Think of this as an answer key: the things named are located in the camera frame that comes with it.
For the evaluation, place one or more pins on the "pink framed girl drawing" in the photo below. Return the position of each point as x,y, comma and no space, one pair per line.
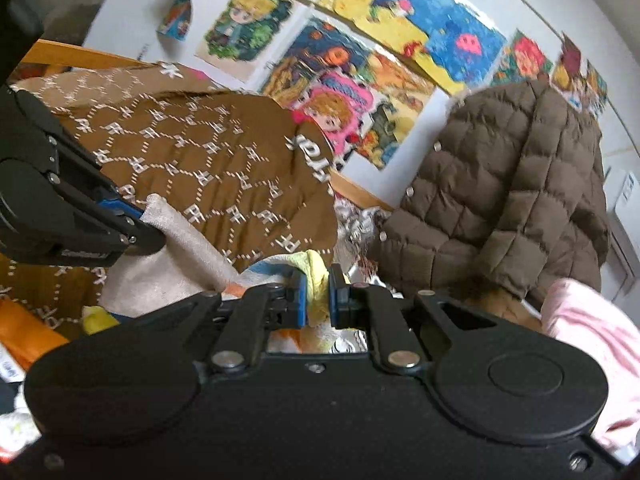
332,110

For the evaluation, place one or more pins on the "folded colourful paper drawing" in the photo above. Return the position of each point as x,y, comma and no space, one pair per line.
177,10

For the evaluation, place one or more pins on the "grey yellow striped sock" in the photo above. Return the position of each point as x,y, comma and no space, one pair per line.
190,255

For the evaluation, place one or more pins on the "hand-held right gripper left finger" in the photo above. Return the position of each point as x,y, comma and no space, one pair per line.
298,300

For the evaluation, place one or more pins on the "blue yellow sea drawing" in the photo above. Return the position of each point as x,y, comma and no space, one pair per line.
440,35

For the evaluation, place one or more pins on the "white air conditioner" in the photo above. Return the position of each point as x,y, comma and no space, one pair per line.
625,230

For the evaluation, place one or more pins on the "red-haired boy drawing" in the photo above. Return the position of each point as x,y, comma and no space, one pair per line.
525,57

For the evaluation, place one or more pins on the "pink cloth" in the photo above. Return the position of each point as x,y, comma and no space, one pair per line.
595,340

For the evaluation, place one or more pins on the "brown-haired figure drawing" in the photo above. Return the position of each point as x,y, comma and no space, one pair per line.
580,72

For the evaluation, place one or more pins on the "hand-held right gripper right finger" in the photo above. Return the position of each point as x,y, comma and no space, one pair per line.
337,300

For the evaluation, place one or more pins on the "brown puffer jacket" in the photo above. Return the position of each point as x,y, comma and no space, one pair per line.
500,185

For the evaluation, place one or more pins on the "blond child drawing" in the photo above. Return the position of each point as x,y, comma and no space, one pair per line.
245,25

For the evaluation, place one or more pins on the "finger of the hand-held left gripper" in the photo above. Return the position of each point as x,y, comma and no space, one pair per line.
112,200
140,237

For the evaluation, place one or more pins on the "brown patterned blanket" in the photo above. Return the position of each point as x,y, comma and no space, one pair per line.
200,150

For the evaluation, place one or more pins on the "orange white packet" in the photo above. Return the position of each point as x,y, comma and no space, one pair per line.
30,327

